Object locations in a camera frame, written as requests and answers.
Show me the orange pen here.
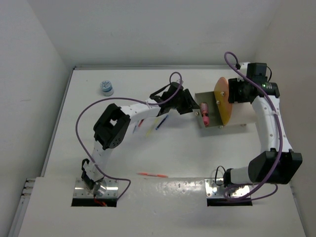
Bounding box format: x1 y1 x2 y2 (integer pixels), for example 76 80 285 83
137 172 168 178

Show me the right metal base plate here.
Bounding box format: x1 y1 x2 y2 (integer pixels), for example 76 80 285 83
204 178 252 199

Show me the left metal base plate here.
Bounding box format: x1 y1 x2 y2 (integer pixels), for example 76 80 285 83
73 178 119 199

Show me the round drawer organizer box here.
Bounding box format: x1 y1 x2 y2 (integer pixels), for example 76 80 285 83
194 77 259 129

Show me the dark blue pen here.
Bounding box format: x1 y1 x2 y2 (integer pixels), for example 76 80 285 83
155 115 169 130

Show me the metal base plate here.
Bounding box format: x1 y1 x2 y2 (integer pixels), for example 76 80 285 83
73 178 119 199
204 178 252 199

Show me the grey metal drawer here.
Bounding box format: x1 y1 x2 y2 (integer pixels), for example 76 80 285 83
194 91 224 128

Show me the yellow pen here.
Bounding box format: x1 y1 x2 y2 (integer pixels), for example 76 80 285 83
146 118 159 137

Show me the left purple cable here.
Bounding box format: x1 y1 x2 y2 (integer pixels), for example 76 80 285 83
75 71 185 201

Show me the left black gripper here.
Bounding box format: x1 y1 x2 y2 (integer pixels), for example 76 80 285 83
170 88 199 114

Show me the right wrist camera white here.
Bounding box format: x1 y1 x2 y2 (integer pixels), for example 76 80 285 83
238 62 249 75

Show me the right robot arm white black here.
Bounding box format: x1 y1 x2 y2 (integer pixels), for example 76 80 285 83
224 63 303 187

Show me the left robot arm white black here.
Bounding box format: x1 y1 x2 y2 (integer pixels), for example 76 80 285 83
81 82 199 190

